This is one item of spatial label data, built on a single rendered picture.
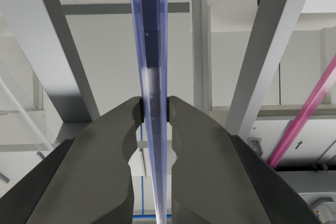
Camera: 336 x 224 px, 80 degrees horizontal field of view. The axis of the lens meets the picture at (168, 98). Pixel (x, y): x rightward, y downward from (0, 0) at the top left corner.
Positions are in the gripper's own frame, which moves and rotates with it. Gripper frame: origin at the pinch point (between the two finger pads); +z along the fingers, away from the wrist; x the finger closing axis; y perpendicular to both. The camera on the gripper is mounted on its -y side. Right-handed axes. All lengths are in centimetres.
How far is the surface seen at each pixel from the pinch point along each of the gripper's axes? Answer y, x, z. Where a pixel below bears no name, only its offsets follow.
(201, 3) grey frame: 0, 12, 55
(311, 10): -3.4, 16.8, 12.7
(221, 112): 34, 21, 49
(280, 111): 34, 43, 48
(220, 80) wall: 81, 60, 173
